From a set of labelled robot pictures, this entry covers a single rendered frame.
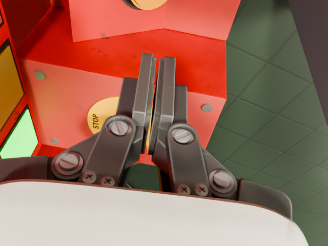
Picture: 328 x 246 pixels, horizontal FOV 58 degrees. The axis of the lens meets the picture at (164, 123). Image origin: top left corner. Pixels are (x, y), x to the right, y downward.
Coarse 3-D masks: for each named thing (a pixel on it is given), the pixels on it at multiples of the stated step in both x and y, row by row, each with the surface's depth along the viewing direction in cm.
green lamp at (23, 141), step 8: (24, 120) 24; (16, 128) 23; (24, 128) 24; (32, 128) 26; (16, 136) 23; (24, 136) 24; (32, 136) 26; (8, 144) 22; (16, 144) 23; (24, 144) 25; (32, 144) 26; (0, 152) 21; (8, 152) 22; (16, 152) 23; (24, 152) 25; (32, 152) 27
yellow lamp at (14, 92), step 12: (0, 60) 19; (12, 60) 20; (0, 72) 19; (12, 72) 20; (0, 84) 19; (12, 84) 21; (0, 96) 20; (12, 96) 21; (0, 108) 20; (12, 108) 21; (0, 120) 20
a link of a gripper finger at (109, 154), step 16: (112, 128) 11; (128, 128) 11; (96, 144) 10; (112, 144) 10; (128, 144) 10; (96, 160) 10; (112, 160) 10; (80, 176) 9; (96, 176) 9; (112, 176) 10; (128, 176) 13
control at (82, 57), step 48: (0, 0) 18; (96, 0) 22; (192, 0) 24; (240, 0) 24; (48, 48) 22; (96, 48) 23; (144, 48) 24; (192, 48) 25; (48, 96) 24; (96, 96) 23; (192, 96) 22; (0, 144) 21; (48, 144) 29
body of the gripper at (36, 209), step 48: (0, 192) 8; (48, 192) 8; (96, 192) 8; (144, 192) 9; (0, 240) 7; (48, 240) 7; (96, 240) 7; (144, 240) 7; (192, 240) 8; (240, 240) 8; (288, 240) 8
